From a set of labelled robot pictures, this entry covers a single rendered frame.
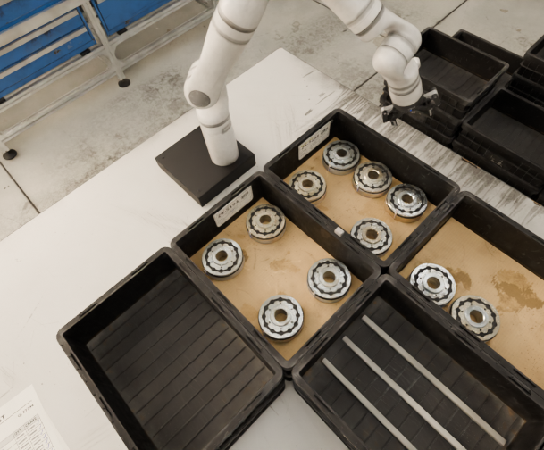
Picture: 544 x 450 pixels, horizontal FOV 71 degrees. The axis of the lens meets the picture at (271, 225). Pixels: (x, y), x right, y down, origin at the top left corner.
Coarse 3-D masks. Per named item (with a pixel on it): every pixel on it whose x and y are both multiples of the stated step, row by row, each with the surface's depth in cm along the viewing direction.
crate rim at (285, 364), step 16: (256, 176) 97; (288, 192) 94; (304, 208) 92; (192, 224) 91; (320, 224) 89; (176, 240) 90; (224, 304) 81; (352, 304) 80; (240, 320) 80; (336, 320) 78; (256, 336) 78; (320, 336) 77; (272, 352) 76; (304, 352) 76; (288, 368) 74
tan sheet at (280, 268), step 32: (288, 224) 101; (192, 256) 98; (224, 256) 98; (256, 256) 97; (288, 256) 97; (320, 256) 96; (224, 288) 94; (256, 288) 93; (288, 288) 93; (352, 288) 92; (256, 320) 89; (320, 320) 88; (288, 352) 85
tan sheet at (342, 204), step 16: (320, 160) 111; (368, 160) 110; (288, 176) 109; (336, 176) 108; (352, 176) 107; (336, 192) 105; (352, 192) 105; (320, 208) 103; (336, 208) 103; (352, 208) 102; (368, 208) 102; (384, 208) 102; (432, 208) 101; (352, 224) 100; (400, 224) 99; (416, 224) 99; (400, 240) 97; (384, 256) 95
